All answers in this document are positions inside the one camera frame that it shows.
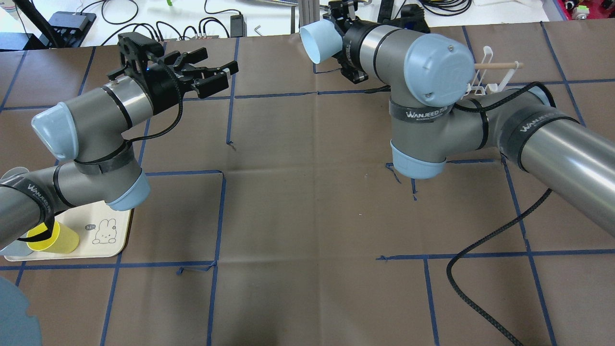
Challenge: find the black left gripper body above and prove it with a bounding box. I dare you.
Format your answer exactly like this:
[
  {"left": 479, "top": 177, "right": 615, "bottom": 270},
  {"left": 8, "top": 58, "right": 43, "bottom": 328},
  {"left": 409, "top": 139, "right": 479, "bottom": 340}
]
[{"left": 142, "top": 62, "right": 194, "bottom": 116}]

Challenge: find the black power adapter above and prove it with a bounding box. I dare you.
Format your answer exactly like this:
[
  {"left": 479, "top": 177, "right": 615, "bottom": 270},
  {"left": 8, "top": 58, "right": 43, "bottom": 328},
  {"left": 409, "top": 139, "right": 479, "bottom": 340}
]
[{"left": 229, "top": 14, "right": 247, "bottom": 37}]

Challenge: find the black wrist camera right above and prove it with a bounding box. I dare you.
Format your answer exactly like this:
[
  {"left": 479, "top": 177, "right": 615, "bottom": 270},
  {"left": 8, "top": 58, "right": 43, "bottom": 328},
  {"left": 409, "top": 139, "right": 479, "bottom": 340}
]
[{"left": 382, "top": 4, "right": 431, "bottom": 34}]

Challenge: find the grey plastic cup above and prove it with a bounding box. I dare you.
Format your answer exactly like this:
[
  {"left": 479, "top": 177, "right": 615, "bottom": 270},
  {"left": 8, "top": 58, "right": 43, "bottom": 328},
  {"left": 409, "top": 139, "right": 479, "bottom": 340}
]
[{"left": 0, "top": 167, "right": 29, "bottom": 183}]

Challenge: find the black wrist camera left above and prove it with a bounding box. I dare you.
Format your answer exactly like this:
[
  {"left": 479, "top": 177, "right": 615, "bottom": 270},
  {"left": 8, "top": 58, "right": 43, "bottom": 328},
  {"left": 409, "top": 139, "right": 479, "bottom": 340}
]
[{"left": 106, "top": 32, "right": 164, "bottom": 82}]

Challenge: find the white wire cup rack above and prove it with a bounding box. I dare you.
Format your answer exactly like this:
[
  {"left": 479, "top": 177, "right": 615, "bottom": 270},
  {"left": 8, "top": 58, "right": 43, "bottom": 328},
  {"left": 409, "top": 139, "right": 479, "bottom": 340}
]
[{"left": 464, "top": 45, "right": 525, "bottom": 96}]

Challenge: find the cream bunny tray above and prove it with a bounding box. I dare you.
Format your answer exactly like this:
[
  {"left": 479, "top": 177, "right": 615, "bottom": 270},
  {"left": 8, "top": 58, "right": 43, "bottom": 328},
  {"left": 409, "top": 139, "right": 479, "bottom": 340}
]
[{"left": 4, "top": 201, "right": 133, "bottom": 261}]

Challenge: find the light blue plastic cup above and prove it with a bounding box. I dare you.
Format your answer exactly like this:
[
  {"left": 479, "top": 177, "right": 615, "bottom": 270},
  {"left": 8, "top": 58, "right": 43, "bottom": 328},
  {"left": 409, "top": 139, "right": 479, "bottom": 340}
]
[{"left": 299, "top": 19, "right": 343, "bottom": 65}]

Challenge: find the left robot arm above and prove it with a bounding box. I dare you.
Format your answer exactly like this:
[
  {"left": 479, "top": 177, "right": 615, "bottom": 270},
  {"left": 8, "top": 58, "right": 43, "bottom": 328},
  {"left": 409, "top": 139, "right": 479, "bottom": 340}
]
[{"left": 1, "top": 42, "right": 239, "bottom": 247}]

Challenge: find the aluminium frame post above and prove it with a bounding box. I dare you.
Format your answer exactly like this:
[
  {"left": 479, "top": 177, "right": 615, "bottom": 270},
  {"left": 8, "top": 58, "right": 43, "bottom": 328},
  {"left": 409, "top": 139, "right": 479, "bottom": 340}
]
[{"left": 298, "top": 0, "right": 321, "bottom": 27}]

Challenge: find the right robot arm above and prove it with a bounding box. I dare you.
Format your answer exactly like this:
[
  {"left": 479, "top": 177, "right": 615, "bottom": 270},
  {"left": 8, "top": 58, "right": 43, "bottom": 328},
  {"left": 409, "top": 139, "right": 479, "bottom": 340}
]
[{"left": 299, "top": 0, "right": 615, "bottom": 234}]

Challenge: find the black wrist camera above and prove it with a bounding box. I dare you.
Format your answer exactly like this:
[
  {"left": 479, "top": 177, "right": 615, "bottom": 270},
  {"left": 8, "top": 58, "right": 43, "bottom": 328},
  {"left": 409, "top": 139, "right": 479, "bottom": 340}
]
[
  {"left": 106, "top": 32, "right": 164, "bottom": 82},
  {"left": 382, "top": 4, "right": 431, "bottom": 34}
]

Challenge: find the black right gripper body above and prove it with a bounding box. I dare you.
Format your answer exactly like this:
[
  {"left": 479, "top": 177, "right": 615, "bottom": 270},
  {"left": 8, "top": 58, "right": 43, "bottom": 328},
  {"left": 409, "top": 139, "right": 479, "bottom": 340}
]
[{"left": 336, "top": 19, "right": 380, "bottom": 83}]

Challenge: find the yellow plastic cup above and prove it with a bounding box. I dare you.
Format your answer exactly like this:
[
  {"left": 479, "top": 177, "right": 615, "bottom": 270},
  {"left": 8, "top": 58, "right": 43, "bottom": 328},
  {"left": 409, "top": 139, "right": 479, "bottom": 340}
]
[{"left": 26, "top": 221, "right": 79, "bottom": 254}]

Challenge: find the red parts tray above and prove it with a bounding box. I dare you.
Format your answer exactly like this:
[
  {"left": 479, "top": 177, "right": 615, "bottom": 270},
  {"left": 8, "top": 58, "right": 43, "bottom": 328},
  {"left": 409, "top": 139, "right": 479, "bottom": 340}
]
[{"left": 558, "top": 0, "right": 615, "bottom": 20}]

